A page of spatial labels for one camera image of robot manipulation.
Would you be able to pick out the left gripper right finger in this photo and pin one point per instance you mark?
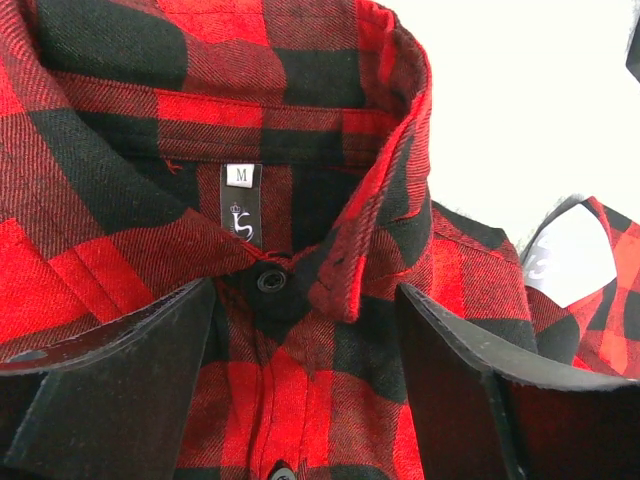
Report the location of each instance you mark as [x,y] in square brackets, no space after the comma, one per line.
[484,408]

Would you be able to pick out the red black plaid shirt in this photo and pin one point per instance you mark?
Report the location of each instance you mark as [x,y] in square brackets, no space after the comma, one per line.
[280,150]

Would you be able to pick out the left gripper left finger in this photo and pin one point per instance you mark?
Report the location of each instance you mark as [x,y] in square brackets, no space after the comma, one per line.
[111,403]

